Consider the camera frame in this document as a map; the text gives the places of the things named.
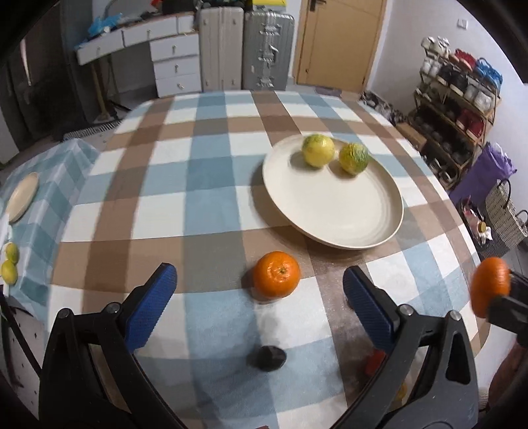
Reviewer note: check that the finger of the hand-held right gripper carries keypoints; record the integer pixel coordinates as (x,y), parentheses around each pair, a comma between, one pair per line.
(520,286)
(511,315)

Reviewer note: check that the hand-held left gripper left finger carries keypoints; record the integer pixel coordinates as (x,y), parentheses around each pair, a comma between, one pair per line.
(150,303)

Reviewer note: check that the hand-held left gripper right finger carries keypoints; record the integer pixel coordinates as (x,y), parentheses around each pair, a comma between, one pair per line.
(365,299)

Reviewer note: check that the orange mandarin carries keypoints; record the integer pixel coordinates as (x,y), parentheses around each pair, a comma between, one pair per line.
(489,282)
(276,275)

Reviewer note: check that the red tomato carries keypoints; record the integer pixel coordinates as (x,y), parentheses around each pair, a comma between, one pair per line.
(373,363)

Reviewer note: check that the brown kiwi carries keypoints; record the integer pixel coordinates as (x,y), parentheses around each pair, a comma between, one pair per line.
(400,392)

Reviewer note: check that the large cream plate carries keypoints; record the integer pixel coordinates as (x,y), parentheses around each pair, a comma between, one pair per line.
(330,206)

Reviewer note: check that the dark plum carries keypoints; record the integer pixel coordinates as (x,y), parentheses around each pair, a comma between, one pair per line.
(267,357)

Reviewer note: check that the woven basket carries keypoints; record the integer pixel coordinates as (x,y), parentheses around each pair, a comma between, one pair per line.
(505,214)

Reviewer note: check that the open bag with small items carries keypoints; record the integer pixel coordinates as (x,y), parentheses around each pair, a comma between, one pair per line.
(476,220)

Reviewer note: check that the brown blue checked blanket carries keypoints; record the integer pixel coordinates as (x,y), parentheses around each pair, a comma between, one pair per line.
(185,206)

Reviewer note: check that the purple bag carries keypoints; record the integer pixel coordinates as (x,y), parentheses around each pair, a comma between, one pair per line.
(482,173)

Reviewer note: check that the white perforated board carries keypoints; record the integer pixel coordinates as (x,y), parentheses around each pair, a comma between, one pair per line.
(18,342)

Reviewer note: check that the green yellow citrus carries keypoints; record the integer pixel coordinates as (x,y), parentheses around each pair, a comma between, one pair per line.
(354,159)

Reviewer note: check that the small yellow lemon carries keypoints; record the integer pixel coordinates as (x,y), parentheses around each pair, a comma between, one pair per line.
(9,271)
(11,251)

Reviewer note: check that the teal checked cloth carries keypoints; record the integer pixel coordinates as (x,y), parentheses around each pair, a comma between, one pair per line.
(57,181)

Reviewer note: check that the small cream plate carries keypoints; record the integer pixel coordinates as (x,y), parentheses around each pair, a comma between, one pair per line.
(22,196)

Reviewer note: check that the cardboard box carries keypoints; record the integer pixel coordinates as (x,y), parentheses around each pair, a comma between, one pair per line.
(412,136)

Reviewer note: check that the wooden shoe rack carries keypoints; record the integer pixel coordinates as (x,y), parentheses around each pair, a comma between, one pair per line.
(491,117)

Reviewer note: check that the floor grille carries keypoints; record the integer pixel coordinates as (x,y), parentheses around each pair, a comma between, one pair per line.
(90,130)

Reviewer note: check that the pile of grey sneakers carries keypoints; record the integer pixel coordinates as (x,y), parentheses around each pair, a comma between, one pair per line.
(381,106)

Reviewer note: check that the white desk with drawers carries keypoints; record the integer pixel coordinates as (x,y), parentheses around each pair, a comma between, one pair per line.
(173,62)

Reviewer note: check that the dark grey cabinet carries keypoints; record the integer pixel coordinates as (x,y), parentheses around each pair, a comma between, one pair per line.
(49,82)

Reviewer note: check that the wooden door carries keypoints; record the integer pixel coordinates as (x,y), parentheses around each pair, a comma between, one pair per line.
(342,41)

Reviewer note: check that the beige suitcase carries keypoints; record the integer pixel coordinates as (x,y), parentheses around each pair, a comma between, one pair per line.
(218,49)

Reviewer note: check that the silver suitcase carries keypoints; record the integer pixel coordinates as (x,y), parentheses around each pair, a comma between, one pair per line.
(268,49)

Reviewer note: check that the blue plastic bag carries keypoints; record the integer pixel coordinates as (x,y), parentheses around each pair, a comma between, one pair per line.
(103,24)

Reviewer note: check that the grey curved tube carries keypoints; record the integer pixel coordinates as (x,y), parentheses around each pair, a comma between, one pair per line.
(112,7)

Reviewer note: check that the yellow box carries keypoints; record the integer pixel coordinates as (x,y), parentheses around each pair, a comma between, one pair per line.
(270,2)

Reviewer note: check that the white light switch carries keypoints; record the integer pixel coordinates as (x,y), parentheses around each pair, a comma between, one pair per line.
(463,24)

